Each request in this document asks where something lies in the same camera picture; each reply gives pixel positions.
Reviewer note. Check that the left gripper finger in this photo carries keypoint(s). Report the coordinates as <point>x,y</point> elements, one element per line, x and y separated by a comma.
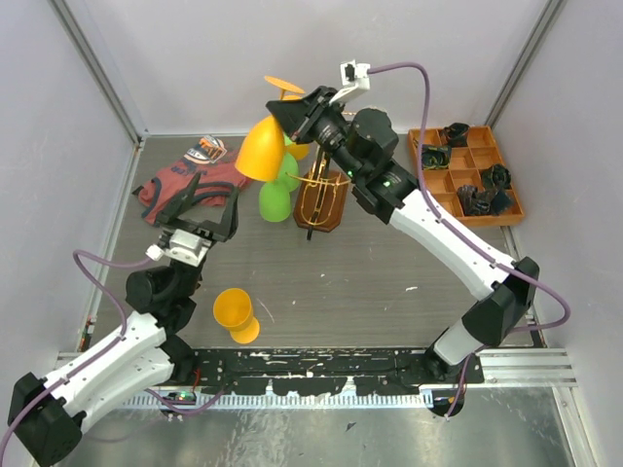
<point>228,225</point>
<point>179,204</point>

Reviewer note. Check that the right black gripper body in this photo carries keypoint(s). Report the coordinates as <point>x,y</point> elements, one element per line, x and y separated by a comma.
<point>330,130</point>

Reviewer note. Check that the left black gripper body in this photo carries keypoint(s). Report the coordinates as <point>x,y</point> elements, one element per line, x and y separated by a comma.
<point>205,229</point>

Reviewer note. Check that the orange goblet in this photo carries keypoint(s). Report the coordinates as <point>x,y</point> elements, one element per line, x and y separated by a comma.
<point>233,310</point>
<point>296,150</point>
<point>261,153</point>

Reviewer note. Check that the green goblet front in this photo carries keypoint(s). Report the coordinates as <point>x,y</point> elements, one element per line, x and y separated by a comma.
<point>289,170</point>

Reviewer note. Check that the green goblet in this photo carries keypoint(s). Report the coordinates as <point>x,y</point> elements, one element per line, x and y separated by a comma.
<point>289,170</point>
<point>274,202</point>

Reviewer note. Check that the gold wine glass rack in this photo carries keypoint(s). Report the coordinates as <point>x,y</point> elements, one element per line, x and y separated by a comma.
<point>321,199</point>

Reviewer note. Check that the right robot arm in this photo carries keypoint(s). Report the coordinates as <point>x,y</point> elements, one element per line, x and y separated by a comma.
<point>363,149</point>

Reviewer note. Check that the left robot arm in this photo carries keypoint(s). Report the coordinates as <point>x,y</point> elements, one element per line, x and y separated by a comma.
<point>49,415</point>

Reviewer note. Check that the wooden compartment tray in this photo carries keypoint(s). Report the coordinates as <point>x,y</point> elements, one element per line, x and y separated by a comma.
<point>451,158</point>

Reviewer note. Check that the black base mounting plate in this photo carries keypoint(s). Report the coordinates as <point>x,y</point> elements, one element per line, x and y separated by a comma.
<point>312,371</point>

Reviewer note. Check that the black rolled item in tray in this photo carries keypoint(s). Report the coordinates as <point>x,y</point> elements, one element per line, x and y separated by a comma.
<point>497,176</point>

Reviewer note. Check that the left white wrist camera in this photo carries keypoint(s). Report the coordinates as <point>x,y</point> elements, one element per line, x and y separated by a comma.
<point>186,248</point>

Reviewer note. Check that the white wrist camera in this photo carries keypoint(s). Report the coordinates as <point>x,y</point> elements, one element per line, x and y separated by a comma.
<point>186,248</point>
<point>355,81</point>

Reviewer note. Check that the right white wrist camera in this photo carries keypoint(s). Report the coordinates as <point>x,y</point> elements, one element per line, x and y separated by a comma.
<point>355,81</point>

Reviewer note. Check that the grey cable duct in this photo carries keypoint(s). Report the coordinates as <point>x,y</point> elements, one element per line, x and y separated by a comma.
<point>344,400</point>

